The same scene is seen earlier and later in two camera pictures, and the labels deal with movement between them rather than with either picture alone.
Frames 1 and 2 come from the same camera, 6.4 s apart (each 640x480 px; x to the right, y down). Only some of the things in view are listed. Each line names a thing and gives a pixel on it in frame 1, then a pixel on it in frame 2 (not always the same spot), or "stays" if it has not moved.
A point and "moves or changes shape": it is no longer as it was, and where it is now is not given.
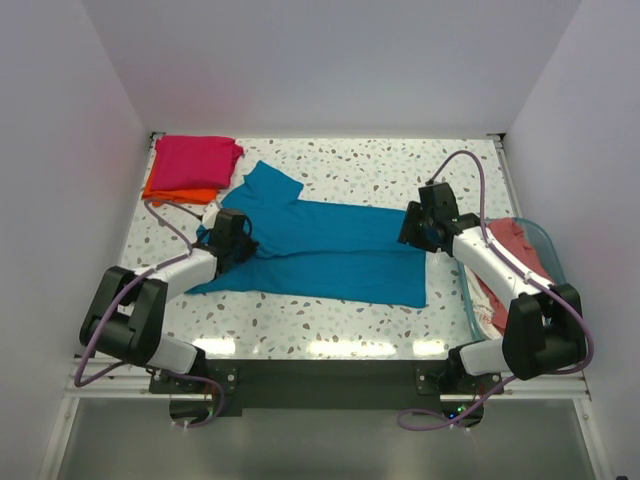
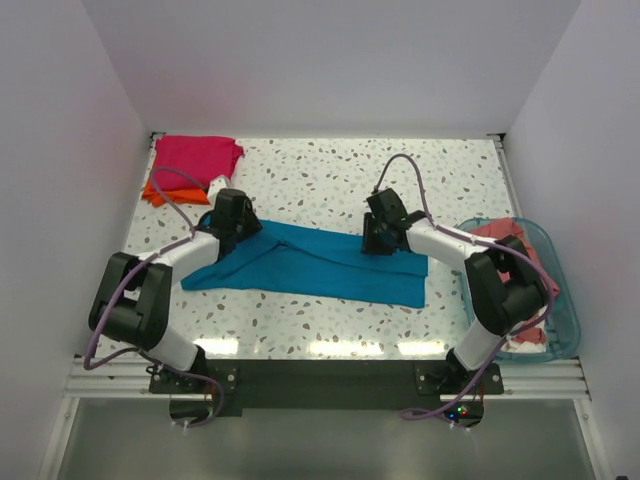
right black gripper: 407,234 to 369,246
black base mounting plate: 326,385 stays
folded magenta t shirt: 193,162 stays
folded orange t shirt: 188,195 stays
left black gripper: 250,248 to 252,223
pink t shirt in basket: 508,233 stays
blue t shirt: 310,250 moves or changes shape
